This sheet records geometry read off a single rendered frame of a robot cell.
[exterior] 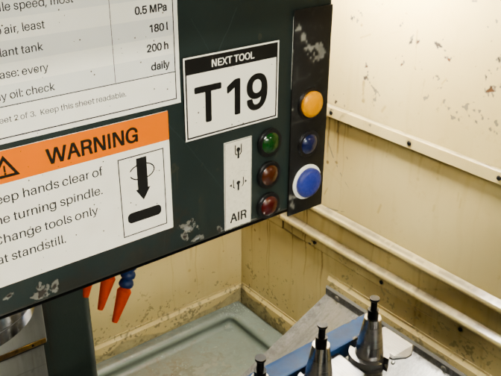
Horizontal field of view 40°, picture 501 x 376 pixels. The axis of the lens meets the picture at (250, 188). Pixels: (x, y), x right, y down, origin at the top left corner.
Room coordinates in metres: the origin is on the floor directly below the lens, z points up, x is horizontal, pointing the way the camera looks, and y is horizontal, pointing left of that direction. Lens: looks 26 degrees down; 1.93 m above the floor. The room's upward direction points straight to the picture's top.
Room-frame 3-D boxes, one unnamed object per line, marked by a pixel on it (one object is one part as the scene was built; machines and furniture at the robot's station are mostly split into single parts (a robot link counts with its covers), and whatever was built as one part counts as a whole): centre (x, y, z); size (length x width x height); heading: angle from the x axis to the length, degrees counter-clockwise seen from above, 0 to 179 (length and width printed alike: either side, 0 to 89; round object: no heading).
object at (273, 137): (0.58, -0.02, 1.69); 0.02 x 0.01 x 0.02; 128
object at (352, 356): (0.86, -0.19, 1.21); 0.06 x 0.06 x 0.03
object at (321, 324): (0.79, -0.10, 1.31); 0.02 x 0.02 x 0.03
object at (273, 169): (0.58, -0.02, 1.66); 0.02 x 0.01 x 0.02; 128
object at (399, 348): (0.89, -0.23, 1.21); 0.07 x 0.05 x 0.01; 38
